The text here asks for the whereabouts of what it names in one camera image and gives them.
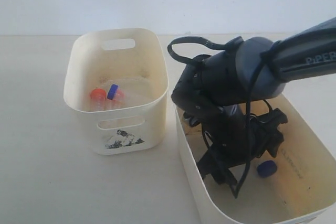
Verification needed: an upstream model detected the cream plastic bin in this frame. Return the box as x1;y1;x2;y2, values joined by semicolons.
63;28;169;155
175;95;335;223

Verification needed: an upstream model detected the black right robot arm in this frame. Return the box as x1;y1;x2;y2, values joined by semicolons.
167;18;335;196

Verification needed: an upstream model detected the orange cap tube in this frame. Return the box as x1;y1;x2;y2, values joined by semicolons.
105;89;124;110
90;88;107;111

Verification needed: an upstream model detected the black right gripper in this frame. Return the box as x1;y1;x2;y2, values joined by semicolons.
196;104;263;190

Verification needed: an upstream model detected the blue cap tube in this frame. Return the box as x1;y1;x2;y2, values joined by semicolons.
107;84;148;104
257;160;278;178

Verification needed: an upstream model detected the black cable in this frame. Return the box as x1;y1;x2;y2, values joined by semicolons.
167;36;279;199

